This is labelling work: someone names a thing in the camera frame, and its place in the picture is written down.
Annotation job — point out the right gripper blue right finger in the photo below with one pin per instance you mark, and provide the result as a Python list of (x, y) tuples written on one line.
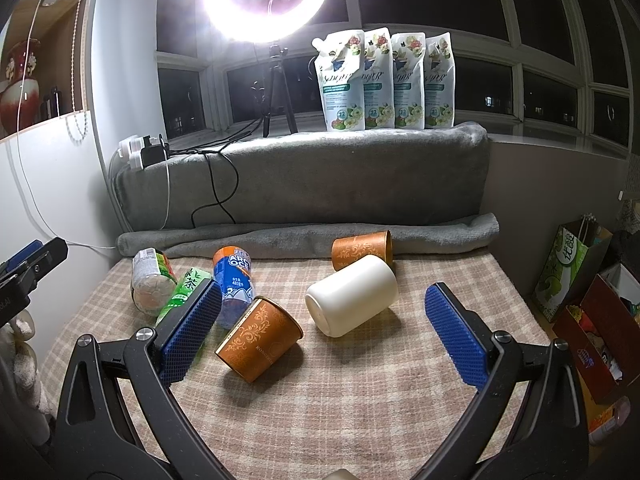
[(485, 360)]

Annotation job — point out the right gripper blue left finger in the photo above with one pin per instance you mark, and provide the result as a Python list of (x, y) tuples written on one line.
[(156, 362)]

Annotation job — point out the orange blue Arctic Ocean cup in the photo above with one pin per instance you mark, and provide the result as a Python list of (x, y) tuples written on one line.
[(233, 274)]

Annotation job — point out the clear green label bottle cup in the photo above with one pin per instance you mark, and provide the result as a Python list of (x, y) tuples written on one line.
[(152, 281)]

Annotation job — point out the green tea bottle cup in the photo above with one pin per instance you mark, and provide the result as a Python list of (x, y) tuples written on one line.
[(186, 285)]

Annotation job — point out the brown patterned paper cup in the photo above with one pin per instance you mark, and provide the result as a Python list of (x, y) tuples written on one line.
[(263, 333)]

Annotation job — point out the white plastic cup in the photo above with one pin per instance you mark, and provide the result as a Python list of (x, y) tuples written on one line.
[(352, 296)]

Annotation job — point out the brown paper cup at back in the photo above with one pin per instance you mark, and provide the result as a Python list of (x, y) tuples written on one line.
[(347, 250)]

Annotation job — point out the plaid checked bed cover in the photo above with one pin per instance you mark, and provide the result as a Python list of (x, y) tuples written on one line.
[(377, 401)]

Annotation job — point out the red cardboard box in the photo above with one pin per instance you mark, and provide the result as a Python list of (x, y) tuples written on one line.
[(603, 332)]

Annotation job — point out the green shopping bag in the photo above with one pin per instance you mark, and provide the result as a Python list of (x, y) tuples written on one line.
[(576, 254)]

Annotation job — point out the white power strip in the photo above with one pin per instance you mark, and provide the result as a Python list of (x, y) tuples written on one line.
[(134, 152)]

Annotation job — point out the black power adapter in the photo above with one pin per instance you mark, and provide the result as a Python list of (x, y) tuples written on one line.
[(154, 151)]

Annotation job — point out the grey folded blanket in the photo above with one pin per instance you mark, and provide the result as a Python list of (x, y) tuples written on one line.
[(311, 241)]

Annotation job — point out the red white vase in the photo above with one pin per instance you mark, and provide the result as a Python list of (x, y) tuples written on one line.
[(20, 100)]

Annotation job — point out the grey sofa backrest cushion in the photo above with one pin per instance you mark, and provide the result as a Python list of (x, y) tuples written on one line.
[(384, 176)]

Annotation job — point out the detergent refill pouch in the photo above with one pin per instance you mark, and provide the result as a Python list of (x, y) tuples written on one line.
[(339, 69), (377, 79), (440, 82), (408, 65)]

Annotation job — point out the black tripod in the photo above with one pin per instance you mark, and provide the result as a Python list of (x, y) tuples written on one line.
[(274, 91)]

